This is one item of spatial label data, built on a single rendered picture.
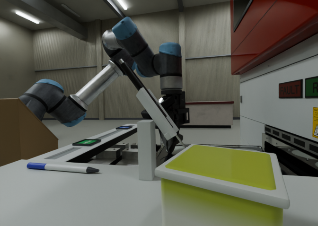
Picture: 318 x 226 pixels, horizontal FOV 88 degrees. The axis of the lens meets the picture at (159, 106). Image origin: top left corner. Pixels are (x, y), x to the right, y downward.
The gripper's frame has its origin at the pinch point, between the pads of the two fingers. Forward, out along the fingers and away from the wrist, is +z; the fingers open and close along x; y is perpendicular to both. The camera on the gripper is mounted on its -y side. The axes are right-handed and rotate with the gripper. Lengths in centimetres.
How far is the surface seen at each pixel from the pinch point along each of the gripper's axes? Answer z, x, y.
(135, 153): 1.2, 7.8, -8.0
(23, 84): -141, 1308, 6
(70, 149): -4.5, 8.5, -27.7
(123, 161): 3.3, 9.1, -12.1
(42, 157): -4.7, 5.2, -34.1
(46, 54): -342, 1272, 133
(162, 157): 1.3, -1.4, -4.1
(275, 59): -29.4, -23.2, 28.8
